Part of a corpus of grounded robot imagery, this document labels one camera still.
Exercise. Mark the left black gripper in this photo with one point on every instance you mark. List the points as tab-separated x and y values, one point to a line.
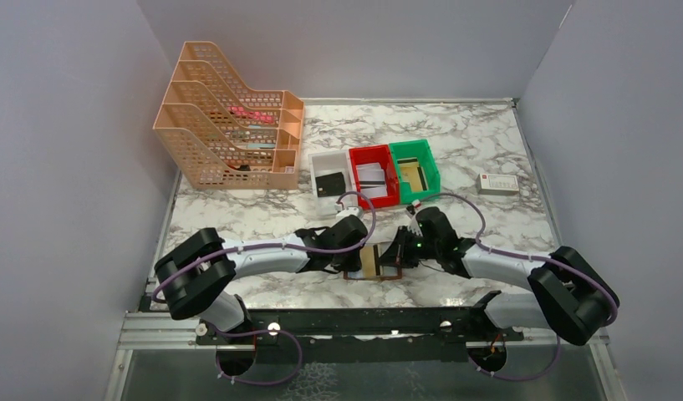
347	261

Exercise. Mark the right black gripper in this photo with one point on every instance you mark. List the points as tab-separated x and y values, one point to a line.
404	252

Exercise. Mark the brown leather card holder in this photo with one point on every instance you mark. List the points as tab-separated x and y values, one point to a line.
390	270

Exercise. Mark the gold credit card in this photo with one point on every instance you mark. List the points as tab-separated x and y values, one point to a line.
369	261

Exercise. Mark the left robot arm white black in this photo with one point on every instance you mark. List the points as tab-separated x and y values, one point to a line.
193	276

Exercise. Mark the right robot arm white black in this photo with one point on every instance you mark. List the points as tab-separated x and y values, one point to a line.
560	290

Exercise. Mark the black card in white bin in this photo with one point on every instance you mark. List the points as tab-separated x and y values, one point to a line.
332	184

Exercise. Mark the white cards in red bin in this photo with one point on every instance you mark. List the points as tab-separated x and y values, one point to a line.
371	180

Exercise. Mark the gold cards in green bin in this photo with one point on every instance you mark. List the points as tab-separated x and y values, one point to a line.
412	173

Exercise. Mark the small white card box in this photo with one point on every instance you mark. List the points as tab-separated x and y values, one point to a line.
494	184

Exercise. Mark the red plastic bin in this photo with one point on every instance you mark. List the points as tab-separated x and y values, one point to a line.
380	154

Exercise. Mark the green plastic bin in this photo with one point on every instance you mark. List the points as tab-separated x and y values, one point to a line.
421	150

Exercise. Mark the peach plastic file organizer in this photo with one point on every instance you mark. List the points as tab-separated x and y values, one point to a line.
212	149

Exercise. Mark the pink item in organizer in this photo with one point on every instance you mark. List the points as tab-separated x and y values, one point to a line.
249	116

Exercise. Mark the black mounting rail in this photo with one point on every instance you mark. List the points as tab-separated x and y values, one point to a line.
359	335

